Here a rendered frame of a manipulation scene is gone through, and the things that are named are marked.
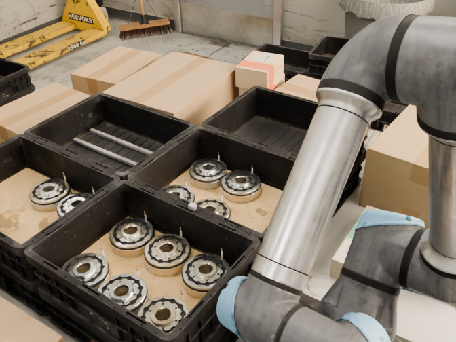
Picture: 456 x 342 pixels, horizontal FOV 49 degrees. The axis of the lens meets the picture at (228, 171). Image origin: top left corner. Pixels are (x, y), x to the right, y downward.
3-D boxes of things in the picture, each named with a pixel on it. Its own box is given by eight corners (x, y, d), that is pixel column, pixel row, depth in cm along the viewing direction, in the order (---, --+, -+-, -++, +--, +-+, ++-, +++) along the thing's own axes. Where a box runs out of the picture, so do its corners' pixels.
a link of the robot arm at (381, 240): (354, 268, 106) (376, 207, 107) (416, 294, 98) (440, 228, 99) (332, 262, 97) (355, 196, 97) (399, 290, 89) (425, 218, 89)
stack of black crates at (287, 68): (321, 106, 312) (326, 54, 292) (300, 128, 291) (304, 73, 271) (264, 92, 329) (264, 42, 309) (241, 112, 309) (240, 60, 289)
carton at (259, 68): (253, 68, 191) (253, 50, 187) (283, 74, 186) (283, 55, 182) (235, 86, 179) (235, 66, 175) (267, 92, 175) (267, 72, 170)
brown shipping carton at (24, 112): (65, 119, 194) (55, 81, 184) (103, 137, 182) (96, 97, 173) (-5, 155, 174) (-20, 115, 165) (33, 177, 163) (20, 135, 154)
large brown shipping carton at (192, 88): (177, 97, 206) (173, 51, 195) (240, 114, 193) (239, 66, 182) (111, 142, 179) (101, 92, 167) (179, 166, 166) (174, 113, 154)
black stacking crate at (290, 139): (367, 152, 150) (372, 119, 143) (323, 205, 130) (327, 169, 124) (254, 117, 169) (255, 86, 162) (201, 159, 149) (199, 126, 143)
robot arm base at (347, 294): (394, 336, 102) (411, 290, 102) (391, 349, 88) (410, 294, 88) (324, 305, 107) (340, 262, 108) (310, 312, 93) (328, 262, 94)
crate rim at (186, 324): (263, 248, 105) (263, 239, 103) (171, 353, 85) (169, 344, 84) (125, 185, 124) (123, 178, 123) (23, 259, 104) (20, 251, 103)
